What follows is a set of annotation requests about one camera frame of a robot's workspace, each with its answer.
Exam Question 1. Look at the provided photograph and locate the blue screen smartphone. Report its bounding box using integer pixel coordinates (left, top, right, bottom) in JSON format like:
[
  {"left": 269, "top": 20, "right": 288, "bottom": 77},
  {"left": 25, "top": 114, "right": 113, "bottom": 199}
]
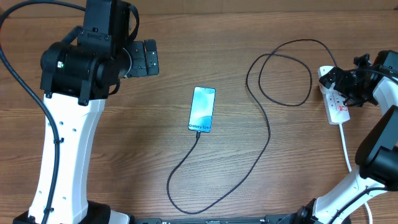
[{"left": 188, "top": 86, "right": 216, "bottom": 133}]

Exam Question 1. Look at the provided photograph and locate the black charger cable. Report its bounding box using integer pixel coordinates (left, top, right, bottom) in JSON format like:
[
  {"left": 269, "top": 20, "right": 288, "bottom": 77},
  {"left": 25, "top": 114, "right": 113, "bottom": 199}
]
[{"left": 166, "top": 39, "right": 340, "bottom": 215}]

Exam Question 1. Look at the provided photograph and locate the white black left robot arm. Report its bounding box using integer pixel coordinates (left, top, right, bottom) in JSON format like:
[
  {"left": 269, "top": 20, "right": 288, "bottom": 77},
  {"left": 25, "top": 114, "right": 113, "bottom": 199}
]
[{"left": 14, "top": 1, "right": 159, "bottom": 223}]

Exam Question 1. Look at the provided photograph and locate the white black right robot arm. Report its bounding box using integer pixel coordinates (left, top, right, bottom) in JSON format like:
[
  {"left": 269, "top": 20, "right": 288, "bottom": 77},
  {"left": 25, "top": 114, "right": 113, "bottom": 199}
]
[{"left": 279, "top": 50, "right": 397, "bottom": 223}]

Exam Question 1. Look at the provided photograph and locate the white power strip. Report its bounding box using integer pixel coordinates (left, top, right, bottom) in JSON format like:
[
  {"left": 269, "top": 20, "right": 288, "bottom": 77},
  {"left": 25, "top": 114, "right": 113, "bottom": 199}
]
[{"left": 317, "top": 65, "right": 351, "bottom": 126}]

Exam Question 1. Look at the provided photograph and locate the white power strip cord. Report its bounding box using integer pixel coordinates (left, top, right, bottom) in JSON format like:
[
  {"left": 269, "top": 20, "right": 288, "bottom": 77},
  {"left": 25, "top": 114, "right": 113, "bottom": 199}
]
[{"left": 338, "top": 123, "right": 374, "bottom": 224}]

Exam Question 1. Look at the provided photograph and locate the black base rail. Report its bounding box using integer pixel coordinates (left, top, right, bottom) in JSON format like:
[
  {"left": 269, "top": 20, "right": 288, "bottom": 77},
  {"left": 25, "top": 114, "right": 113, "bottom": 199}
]
[{"left": 133, "top": 215, "right": 294, "bottom": 224}]

